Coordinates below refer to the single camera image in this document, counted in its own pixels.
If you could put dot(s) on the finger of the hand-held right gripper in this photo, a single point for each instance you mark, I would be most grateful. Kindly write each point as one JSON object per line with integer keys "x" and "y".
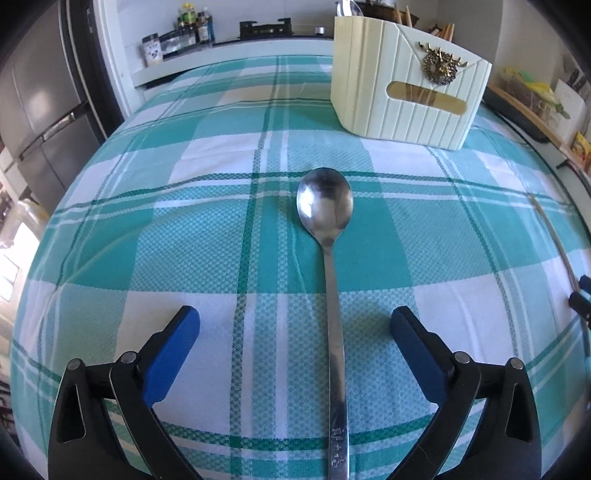
{"x": 581, "y": 302}

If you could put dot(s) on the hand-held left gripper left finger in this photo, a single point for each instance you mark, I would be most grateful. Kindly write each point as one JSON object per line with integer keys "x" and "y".
{"x": 171, "y": 355}

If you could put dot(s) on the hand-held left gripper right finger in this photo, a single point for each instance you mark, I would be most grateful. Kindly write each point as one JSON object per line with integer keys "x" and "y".
{"x": 415, "y": 355}

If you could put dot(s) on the metal spoon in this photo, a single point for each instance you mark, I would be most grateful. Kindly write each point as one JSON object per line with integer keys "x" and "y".
{"x": 348, "y": 8}
{"x": 325, "y": 198}

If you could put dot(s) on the cream ribbed utensil holder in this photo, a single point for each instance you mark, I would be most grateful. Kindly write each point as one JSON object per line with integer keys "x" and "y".
{"x": 392, "y": 87}

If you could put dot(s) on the teal checked tablecloth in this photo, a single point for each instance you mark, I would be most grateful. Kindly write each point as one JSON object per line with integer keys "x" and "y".
{"x": 184, "y": 230}

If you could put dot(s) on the dark tray with packets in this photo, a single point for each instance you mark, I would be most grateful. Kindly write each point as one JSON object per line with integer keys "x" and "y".
{"x": 535, "y": 101}

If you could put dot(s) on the grey refrigerator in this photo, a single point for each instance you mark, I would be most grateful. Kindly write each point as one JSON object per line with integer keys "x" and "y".
{"x": 41, "y": 92}

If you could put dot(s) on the white kitchen counter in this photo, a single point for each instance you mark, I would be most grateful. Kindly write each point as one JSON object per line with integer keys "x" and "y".
{"x": 221, "y": 57}

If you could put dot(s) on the black-lidded spice jar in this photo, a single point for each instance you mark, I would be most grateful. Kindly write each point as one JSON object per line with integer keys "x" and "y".
{"x": 152, "y": 50}

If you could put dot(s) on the group of seasoning bottles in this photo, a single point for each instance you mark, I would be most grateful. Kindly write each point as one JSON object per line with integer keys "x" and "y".
{"x": 194, "y": 25}

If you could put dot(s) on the black gas stove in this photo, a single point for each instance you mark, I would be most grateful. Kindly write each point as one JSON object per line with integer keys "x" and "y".
{"x": 265, "y": 28}

